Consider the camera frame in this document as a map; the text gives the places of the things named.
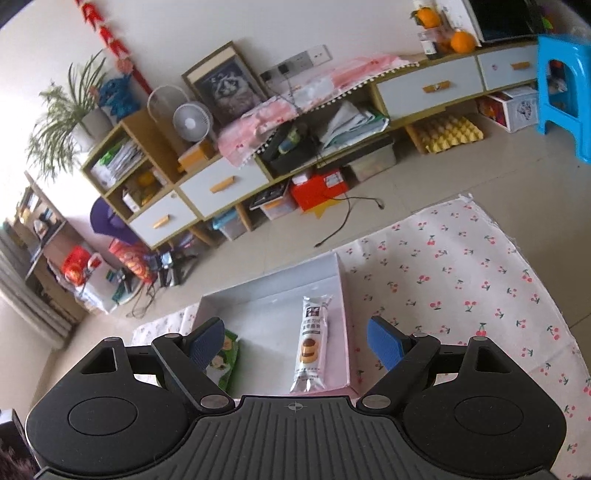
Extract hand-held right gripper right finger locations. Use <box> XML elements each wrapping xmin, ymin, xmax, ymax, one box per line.
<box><xmin>358</xmin><ymin>316</ymin><xmax>509</xmax><ymax>410</ymax></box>

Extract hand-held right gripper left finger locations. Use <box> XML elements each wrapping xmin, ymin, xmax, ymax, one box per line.
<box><xmin>81</xmin><ymin>316</ymin><xmax>236</xmax><ymax>412</ymax></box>

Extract pink cardboard box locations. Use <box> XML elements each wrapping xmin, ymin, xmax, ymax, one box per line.
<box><xmin>196</xmin><ymin>251</ymin><xmax>363</xmax><ymax>400</ymax></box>

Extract green snack packet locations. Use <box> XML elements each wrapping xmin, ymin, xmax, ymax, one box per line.
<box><xmin>205</xmin><ymin>329</ymin><xmax>242</xmax><ymax>393</ymax></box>

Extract long cake snack packet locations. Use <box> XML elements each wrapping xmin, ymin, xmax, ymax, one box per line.
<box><xmin>290</xmin><ymin>295</ymin><xmax>334</xmax><ymax>394</ymax></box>

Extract black tripod with phone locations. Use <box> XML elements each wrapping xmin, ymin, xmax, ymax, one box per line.
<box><xmin>154</xmin><ymin>249</ymin><xmax>195</xmax><ymax>287</ymax></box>

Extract cherry print cloth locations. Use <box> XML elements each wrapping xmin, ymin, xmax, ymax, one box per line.
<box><xmin>131</xmin><ymin>194</ymin><xmax>589</xmax><ymax>480</ymax></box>

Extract red printed bag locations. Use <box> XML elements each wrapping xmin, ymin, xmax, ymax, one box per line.
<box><xmin>109</xmin><ymin>240</ymin><xmax>160</xmax><ymax>284</ymax></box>

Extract clear bin with blue lid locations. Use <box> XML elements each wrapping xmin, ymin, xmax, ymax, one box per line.
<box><xmin>212</xmin><ymin>217</ymin><xmax>247</xmax><ymax>241</ymax></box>

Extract wooden cube shelf unit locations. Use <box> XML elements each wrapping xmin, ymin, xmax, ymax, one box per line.
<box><xmin>82</xmin><ymin>108</ymin><xmax>206</xmax><ymax>250</ymax></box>

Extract red and white plastic bag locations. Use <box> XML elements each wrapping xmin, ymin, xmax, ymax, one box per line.
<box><xmin>60</xmin><ymin>246</ymin><xmax>103</xmax><ymax>289</ymax></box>

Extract black printed book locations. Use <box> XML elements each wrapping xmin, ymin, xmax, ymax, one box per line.
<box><xmin>252</xmin><ymin>182</ymin><xmax>291</xmax><ymax>210</ymax></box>

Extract purple cloth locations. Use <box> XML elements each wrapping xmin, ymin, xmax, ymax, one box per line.
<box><xmin>89</xmin><ymin>196</ymin><xmax>148</xmax><ymax>247</ymax></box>

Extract red cardboard box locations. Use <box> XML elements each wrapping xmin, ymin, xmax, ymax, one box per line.
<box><xmin>290</xmin><ymin>170</ymin><xmax>350</xmax><ymax>212</ymax></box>

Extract large clear storage bin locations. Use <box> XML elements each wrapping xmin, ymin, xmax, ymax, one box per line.
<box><xmin>344</xmin><ymin>143</ymin><xmax>398</xmax><ymax>183</ymax></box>

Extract grey curtain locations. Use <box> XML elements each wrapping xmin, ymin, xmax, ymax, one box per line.
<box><xmin>0</xmin><ymin>222</ymin><xmax>75</xmax><ymax>352</ymax></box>

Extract small orange box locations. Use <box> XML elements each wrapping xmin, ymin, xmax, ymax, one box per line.
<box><xmin>178</xmin><ymin>141</ymin><xmax>215</xmax><ymax>174</ymax></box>

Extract wooden desk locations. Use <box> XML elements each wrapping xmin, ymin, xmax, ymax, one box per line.
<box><xmin>4</xmin><ymin>185</ymin><xmax>79</xmax><ymax>287</ymax></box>

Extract stack of papers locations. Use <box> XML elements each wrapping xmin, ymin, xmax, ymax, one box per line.
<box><xmin>90</xmin><ymin>141</ymin><xmax>148</xmax><ymax>188</ymax></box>

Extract black box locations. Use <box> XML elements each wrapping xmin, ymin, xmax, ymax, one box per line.
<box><xmin>256</xmin><ymin>122</ymin><xmax>324</xmax><ymax>176</ymax></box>

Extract yellow egg tray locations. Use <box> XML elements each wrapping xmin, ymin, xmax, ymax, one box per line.
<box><xmin>406</xmin><ymin>114</ymin><xmax>485</xmax><ymax>155</ymax></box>

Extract folded pale cloths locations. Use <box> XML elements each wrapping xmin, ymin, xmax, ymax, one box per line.
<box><xmin>318</xmin><ymin>99</ymin><xmax>391</xmax><ymax>151</ymax></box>

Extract small white fan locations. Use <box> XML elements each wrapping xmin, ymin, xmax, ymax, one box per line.
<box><xmin>173</xmin><ymin>102</ymin><xmax>214</xmax><ymax>144</ymax></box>

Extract pink floral cloth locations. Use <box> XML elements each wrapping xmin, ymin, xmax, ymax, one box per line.
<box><xmin>217</xmin><ymin>54</ymin><xmax>411</xmax><ymax>169</ymax></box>

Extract long wooden drawer cabinet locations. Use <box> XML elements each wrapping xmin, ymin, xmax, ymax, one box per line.
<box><xmin>178</xmin><ymin>46</ymin><xmax>541</xmax><ymax>232</ymax></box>

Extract framed cat picture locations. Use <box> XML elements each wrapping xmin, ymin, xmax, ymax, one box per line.
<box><xmin>181</xmin><ymin>41</ymin><xmax>269</xmax><ymax>127</ymax></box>

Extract white printed box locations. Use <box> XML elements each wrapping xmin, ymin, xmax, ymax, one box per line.
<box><xmin>478</xmin><ymin>88</ymin><xmax>541</xmax><ymax>134</ymax></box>

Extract potted green plant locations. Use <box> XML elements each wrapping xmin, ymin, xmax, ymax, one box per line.
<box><xmin>25</xmin><ymin>51</ymin><xmax>114</xmax><ymax>183</ymax></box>

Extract dark glass bottle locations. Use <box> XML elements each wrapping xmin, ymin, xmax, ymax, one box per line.
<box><xmin>418</xmin><ymin>30</ymin><xmax>439</xmax><ymax>60</ymax></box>

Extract red hanging decoration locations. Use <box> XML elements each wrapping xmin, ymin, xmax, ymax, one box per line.
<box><xmin>76</xmin><ymin>0</ymin><xmax>153</xmax><ymax>93</ymax></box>

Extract blue plastic stool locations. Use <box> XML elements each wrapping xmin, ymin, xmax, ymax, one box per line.
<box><xmin>536</xmin><ymin>34</ymin><xmax>591</xmax><ymax>164</ymax></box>

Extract white microwave oven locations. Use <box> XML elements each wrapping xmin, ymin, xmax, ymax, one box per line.
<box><xmin>464</xmin><ymin>0</ymin><xmax>548</xmax><ymax>44</ymax></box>

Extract black cable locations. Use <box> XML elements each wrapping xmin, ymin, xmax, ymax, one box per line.
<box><xmin>314</xmin><ymin>196</ymin><xmax>385</xmax><ymax>247</ymax></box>

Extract wall power outlet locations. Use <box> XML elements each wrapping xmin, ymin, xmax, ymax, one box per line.
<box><xmin>259</xmin><ymin>44</ymin><xmax>333</xmax><ymax>84</ymax></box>

